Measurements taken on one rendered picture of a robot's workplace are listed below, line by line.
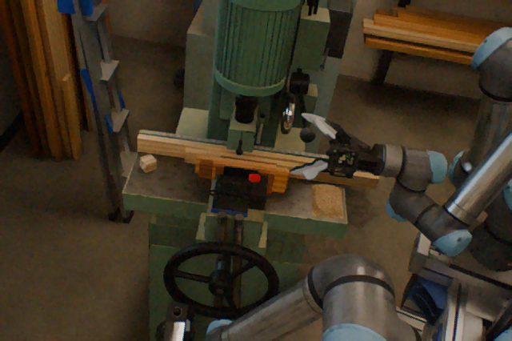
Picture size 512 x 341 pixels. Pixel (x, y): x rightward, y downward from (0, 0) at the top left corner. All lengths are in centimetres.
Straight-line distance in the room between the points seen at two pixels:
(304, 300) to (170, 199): 56
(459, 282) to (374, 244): 107
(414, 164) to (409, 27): 213
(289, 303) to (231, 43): 58
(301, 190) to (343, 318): 71
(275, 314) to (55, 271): 155
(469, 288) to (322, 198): 51
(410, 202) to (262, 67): 47
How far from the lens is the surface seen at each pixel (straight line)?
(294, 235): 145
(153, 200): 141
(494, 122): 139
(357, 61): 388
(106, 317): 226
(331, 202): 143
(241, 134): 137
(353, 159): 120
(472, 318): 160
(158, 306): 178
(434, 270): 166
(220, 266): 135
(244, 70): 123
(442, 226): 126
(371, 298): 84
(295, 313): 99
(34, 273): 244
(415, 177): 126
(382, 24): 328
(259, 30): 118
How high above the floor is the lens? 188
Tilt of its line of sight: 40 degrees down
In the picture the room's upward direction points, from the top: 10 degrees clockwise
